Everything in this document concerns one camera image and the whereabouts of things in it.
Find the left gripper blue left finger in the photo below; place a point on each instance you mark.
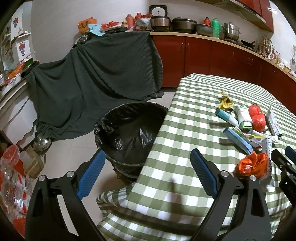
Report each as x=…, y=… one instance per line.
x=88, y=172

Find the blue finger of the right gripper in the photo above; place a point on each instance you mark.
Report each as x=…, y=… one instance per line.
x=287, y=171
x=291, y=154

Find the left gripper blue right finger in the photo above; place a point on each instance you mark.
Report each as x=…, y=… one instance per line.
x=207, y=172

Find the white foil package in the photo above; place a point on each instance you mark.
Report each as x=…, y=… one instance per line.
x=273, y=124

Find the orange plastic bag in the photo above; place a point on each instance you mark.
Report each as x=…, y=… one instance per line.
x=253, y=164

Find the red plastic bag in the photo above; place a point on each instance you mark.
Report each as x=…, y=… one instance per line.
x=258, y=118

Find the light blue tube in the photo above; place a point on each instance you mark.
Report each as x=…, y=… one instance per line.
x=226, y=117

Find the yellow wrapper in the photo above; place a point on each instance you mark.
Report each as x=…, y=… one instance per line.
x=226, y=103

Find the black lined trash bin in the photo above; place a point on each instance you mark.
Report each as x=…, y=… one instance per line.
x=126, y=134

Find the red kitchen cabinets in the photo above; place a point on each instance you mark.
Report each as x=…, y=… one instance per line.
x=183, y=55

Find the green checkered tablecloth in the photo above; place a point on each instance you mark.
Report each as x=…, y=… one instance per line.
x=168, y=202

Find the wooden box on floor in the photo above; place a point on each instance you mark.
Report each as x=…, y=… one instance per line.
x=32, y=163

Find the steel kettle on floor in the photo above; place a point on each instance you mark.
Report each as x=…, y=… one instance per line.
x=41, y=144

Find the clear plastic bottles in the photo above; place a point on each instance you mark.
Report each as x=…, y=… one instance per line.
x=16, y=190

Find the dark green draped cloth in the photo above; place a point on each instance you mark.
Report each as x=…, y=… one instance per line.
x=72, y=94

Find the spice bottle rack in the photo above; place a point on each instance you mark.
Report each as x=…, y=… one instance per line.
x=265, y=46

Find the black wok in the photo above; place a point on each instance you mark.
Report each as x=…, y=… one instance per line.
x=247, y=44

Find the steel steamer pot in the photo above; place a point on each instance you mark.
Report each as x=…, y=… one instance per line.
x=231, y=31

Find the grey metal bowl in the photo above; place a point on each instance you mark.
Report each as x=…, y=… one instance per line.
x=204, y=30

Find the green thermos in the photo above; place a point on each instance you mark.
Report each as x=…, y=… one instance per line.
x=217, y=29

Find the orange paper bag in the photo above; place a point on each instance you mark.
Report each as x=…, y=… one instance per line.
x=83, y=26

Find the black lidded pot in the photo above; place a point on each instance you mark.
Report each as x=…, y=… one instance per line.
x=184, y=25

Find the red thermos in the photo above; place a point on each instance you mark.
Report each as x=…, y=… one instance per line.
x=207, y=21

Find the steel rice cooker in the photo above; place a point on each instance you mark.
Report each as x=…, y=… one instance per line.
x=160, y=21

